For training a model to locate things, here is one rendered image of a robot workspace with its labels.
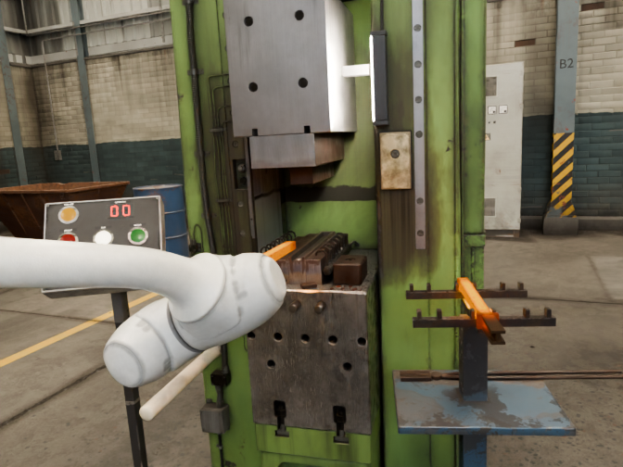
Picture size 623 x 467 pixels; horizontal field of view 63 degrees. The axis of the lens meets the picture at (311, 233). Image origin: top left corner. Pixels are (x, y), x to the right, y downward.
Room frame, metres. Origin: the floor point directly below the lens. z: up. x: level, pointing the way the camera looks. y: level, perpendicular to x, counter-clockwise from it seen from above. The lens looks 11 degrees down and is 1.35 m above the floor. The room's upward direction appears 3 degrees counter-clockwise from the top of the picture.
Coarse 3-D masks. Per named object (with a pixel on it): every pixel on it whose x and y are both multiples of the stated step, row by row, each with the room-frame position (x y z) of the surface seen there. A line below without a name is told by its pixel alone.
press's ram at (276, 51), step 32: (224, 0) 1.55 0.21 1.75; (256, 0) 1.53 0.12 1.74; (288, 0) 1.50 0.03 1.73; (320, 0) 1.48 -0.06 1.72; (256, 32) 1.53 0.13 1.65; (288, 32) 1.50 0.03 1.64; (320, 32) 1.48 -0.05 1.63; (352, 32) 1.86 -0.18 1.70; (256, 64) 1.53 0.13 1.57; (288, 64) 1.50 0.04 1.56; (320, 64) 1.48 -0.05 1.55; (352, 64) 1.84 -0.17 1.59; (256, 96) 1.53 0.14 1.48; (288, 96) 1.51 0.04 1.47; (320, 96) 1.48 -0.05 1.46; (352, 96) 1.82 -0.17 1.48; (256, 128) 1.53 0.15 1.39; (288, 128) 1.51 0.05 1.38; (320, 128) 1.48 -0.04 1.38; (352, 128) 1.79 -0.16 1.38
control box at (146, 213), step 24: (48, 216) 1.52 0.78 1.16; (96, 216) 1.54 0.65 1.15; (120, 216) 1.54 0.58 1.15; (144, 216) 1.56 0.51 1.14; (120, 240) 1.51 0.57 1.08; (144, 240) 1.51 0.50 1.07; (48, 288) 1.41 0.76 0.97; (72, 288) 1.42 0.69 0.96; (96, 288) 1.44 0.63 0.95; (120, 288) 1.47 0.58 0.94
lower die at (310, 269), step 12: (300, 240) 1.81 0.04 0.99; (324, 240) 1.74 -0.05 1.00; (336, 240) 1.77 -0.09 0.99; (312, 252) 1.59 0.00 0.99; (288, 264) 1.51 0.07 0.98; (300, 264) 1.50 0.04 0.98; (312, 264) 1.49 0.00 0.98; (324, 264) 1.53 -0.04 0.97; (288, 276) 1.51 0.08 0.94; (300, 276) 1.50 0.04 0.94; (312, 276) 1.49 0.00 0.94; (324, 276) 1.53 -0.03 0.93
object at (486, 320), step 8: (464, 280) 1.34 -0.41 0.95; (464, 288) 1.27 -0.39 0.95; (472, 288) 1.27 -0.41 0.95; (464, 296) 1.25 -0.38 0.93; (472, 296) 1.21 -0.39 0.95; (472, 304) 1.16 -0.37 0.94; (480, 304) 1.14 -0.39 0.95; (480, 312) 1.07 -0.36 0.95; (488, 312) 1.07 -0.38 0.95; (496, 312) 1.06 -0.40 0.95; (480, 320) 1.06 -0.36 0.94; (488, 320) 1.03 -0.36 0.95; (496, 320) 1.03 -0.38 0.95; (480, 328) 1.06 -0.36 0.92; (488, 328) 1.00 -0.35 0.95; (496, 328) 0.98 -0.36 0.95; (488, 336) 1.00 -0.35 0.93; (496, 336) 0.97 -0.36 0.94; (496, 344) 0.97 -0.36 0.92; (504, 344) 0.97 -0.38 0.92
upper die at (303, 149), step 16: (256, 144) 1.53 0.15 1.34; (272, 144) 1.52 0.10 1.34; (288, 144) 1.51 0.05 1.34; (304, 144) 1.49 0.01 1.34; (320, 144) 1.55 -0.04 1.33; (336, 144) 1.76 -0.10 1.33; (256, 160) 1.54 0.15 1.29; (272, 160) 1.52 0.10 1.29; (288, 160) 1.51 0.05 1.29; (304, 160) 1.50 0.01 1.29; (320, 160) 1.54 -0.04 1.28; (336, 160) 1.75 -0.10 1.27
